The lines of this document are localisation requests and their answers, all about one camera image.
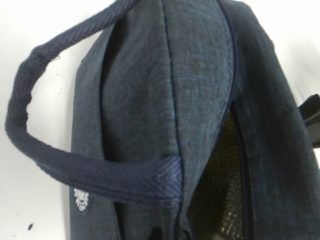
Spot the dark blue lunch bag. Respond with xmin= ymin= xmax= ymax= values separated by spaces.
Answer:
xmin=5 ymin=0 xmax=320 ymax=240

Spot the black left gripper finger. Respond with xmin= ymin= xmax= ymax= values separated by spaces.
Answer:
xmin=299 ymin=94 xmax=320 ymax=149

